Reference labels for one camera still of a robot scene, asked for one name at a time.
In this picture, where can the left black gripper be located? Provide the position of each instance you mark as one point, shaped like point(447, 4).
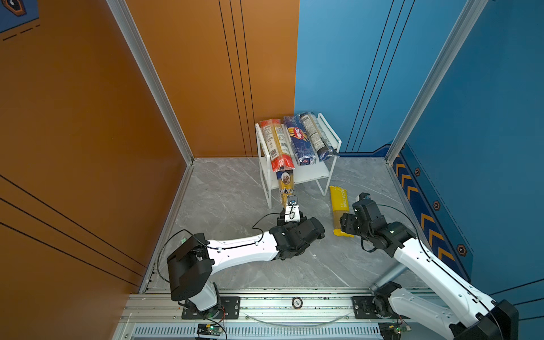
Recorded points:
point(281, 223)

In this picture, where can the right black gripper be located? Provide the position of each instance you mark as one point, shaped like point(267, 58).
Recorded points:
point(347, 220)

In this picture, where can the blue yellow spaghetti bag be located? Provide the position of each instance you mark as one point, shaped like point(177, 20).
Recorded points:
point(286, 185)

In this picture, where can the blue Barilla spaghetti bag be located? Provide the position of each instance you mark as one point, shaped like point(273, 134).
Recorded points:
point(300, 142)

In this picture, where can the clear white-label spaghetti bag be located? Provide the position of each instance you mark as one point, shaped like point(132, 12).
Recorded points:
point(317, 136)

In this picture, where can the red spaghetti bag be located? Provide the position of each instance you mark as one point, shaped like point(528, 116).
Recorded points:
point(277, 145)

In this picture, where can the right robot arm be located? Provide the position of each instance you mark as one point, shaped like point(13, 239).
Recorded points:
point(468, 314)

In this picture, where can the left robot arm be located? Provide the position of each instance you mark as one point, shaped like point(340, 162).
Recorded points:
point(192, 264)

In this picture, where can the white two-tier shelf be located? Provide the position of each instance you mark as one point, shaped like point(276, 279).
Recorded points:
point(320, 172)

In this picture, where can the silver metal cylinder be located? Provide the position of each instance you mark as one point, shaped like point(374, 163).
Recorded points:
point(391, 274)

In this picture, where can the right circuit board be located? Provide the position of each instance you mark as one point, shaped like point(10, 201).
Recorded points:
point(391, 331)

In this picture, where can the circuit board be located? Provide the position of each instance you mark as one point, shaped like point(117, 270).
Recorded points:
point(391, 331)
point(209, 331)

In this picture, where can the left circuit board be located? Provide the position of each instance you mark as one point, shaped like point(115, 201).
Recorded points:
point(209, 331)

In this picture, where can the round rail knob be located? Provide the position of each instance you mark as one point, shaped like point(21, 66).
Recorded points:
point(297, 303)

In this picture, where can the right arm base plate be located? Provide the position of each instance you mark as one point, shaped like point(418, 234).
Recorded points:
point(373, 307)

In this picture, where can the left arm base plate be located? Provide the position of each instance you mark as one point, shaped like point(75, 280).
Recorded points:
point(226, 308)

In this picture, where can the aluminium front rail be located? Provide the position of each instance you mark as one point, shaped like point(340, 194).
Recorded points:
point(267, 314)

